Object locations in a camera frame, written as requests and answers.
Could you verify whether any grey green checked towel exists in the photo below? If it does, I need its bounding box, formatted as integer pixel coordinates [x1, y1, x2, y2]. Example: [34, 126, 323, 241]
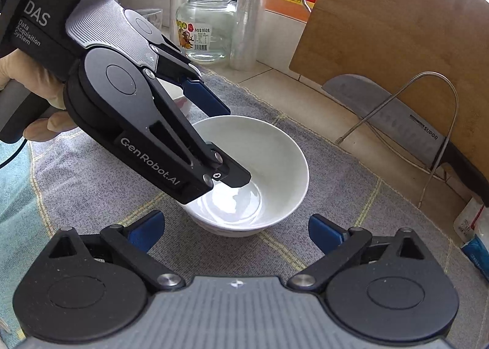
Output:
[0, 65, 484, 296]

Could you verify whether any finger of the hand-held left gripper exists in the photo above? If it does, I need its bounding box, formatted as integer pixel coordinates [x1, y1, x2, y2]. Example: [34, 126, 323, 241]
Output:
[112, 70, 252, 205]
[151, 28, 232, 117]

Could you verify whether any metal wire rack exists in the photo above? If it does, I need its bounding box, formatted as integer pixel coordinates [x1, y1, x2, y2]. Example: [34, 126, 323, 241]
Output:
[336, 72, 460, 209]

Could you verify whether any bamboo cutting board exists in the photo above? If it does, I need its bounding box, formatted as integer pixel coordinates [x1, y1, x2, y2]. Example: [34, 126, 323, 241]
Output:
[289, 0, 489, 151]

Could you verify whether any black cable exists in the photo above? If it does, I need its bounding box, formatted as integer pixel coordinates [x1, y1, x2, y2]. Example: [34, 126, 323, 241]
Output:
[0, 139, 29, 166]

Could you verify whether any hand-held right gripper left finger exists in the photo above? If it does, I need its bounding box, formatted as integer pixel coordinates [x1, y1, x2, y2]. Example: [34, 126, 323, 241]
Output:
[46, 210, 186, 294]

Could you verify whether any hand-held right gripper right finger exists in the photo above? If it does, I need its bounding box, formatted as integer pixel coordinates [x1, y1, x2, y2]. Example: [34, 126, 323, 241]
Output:
[287, 214, 426, 294]

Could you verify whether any white pink-floral bowl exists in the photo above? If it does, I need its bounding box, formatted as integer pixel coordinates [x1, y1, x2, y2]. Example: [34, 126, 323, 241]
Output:
[158, 79, 193, 113]
[187, 116, 309, 238]

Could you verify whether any blue white salt bag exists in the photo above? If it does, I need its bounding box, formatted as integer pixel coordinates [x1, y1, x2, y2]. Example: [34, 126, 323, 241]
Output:
[453, 196, 489, 271]

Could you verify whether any clear glass mug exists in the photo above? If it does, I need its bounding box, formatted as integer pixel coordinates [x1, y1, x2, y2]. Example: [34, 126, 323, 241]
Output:
[134, 8, 164, 34]

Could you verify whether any person's left hand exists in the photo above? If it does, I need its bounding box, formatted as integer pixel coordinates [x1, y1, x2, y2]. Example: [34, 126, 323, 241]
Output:
[0, 47, 79, 142]

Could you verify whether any black-handled kitchen knife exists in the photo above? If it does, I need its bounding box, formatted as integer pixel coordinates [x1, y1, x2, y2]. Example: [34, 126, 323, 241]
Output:
[322, 74, 489, 206]

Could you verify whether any stack of clear plastic cups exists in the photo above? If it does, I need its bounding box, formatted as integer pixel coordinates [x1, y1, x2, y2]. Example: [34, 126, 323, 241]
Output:
[230, 0, 273, 70]

